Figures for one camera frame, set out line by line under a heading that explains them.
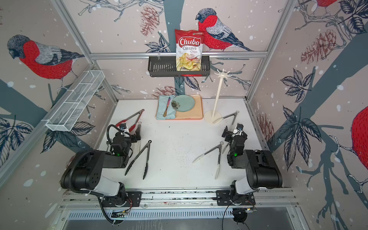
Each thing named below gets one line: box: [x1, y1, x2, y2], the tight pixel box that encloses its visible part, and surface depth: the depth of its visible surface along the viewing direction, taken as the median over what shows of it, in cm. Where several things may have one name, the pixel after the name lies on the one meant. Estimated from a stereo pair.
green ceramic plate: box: [171, 94, 196, 113], surface depth 121 cm
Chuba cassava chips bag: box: [174, 29, 205, 72], surface depth 87 cm
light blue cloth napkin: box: [156, 94, 177, 120], surface depth 116 cm
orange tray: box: [155, 93, 204, 120], surface depth 113 cm
